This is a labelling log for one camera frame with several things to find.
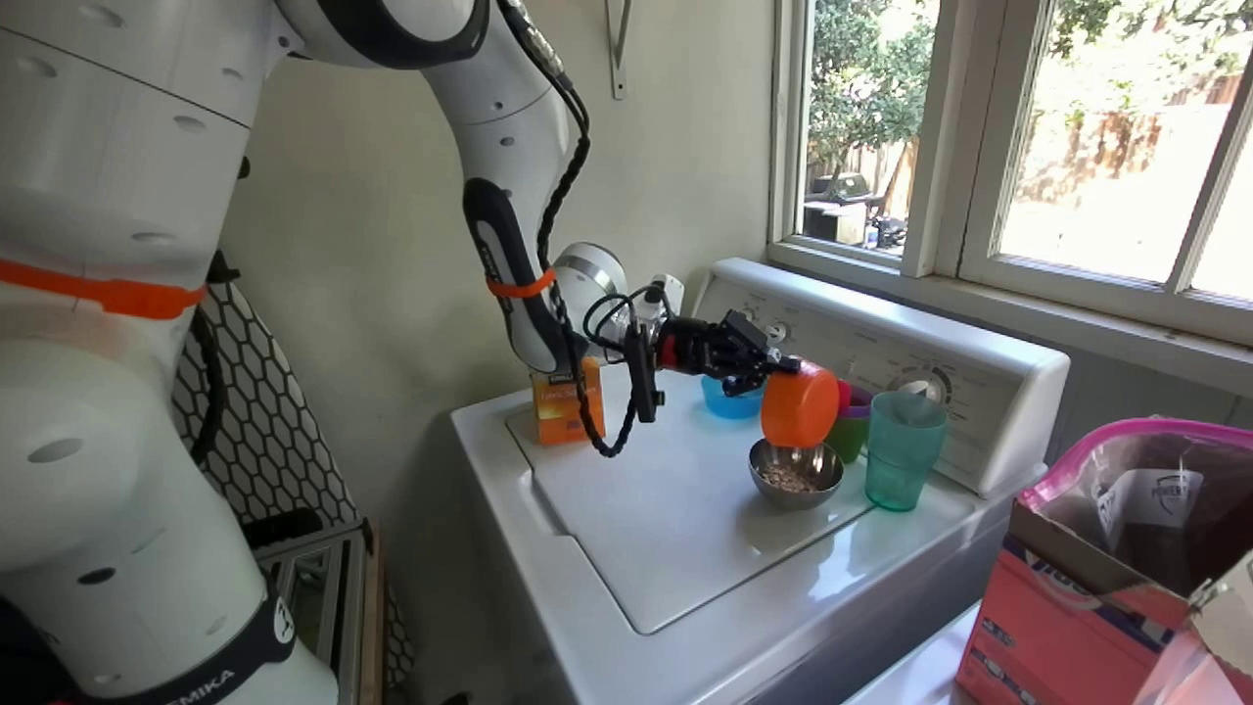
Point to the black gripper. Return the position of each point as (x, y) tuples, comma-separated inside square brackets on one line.
[(709, 350)]

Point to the orange plastic bowl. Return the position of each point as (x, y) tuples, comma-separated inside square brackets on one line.
[(801, 410)]

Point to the brown pellets pile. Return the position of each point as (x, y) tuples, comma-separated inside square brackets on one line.
[(788, 478)]

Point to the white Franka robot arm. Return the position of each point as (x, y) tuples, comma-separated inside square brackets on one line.
[(102, 394)]

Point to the blue plastic bowl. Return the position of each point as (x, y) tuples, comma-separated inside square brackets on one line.
[(727, 402)]

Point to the silver metal bowl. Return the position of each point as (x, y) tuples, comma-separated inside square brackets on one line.
[(794, 487)]

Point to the teal plastic cup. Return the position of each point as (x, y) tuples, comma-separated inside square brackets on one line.
[(901, 450)]

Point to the white washing machine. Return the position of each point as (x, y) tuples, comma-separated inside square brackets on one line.
[(679, 551)]

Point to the orange Kirkland box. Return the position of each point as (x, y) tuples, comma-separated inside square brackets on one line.
[(563, 416)]

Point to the white framed window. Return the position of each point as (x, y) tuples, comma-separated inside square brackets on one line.
[(1042, 141)]

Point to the pink storage bin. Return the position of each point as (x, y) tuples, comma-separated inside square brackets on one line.
[(1059, 626)]

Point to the honeycomb mesh ironing board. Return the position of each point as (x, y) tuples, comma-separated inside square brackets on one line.
[(260, 416)]

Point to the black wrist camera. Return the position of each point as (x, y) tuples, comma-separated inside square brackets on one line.
[(645, 373)]

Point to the metal frame rack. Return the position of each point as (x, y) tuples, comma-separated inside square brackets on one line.
[(319, 590)]

